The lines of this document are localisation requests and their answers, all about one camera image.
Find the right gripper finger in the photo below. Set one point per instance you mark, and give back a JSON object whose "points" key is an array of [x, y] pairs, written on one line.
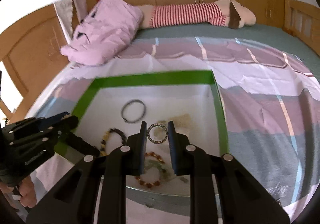
{"points": [[63, 126], [54, 119]]}

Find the wooden bed headboard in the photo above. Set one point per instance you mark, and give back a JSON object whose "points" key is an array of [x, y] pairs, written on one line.
{"points": [[30, 52]]}

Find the striped plush dog toy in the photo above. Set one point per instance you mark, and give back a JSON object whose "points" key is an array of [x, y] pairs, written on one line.
{"points": [[226, 13]]}

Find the wooden bed footboard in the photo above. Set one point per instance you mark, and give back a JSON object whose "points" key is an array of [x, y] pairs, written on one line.
{"points": [[302, 21]]}

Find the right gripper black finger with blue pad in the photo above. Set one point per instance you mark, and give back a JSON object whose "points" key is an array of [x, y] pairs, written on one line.
{"points": [[221, 186], [94, 191]]}

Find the white wrist watch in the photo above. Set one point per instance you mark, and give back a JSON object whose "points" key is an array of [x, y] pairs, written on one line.
{"points": [[180, 121]]}

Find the patchwork pink grey bedsheet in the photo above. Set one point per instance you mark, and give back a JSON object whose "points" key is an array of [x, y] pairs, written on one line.
{"points": [[269, 97]]}

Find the person's left hand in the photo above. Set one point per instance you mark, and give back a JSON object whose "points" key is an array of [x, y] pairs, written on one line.
{"points": [[27, 191]]}

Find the green cardboard box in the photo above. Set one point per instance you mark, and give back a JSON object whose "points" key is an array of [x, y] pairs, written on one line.
{"points": [[124, 102]]}

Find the black object in box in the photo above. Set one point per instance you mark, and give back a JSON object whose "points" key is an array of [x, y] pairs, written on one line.
{"points": [[79, 144]]}

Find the pink folded quilt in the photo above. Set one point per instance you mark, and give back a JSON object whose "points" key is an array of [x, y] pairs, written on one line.
{"points": [[107, 30]]}

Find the grey towel on headboard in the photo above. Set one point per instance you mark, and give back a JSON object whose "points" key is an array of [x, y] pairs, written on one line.
{"points": [[66, 10]]}

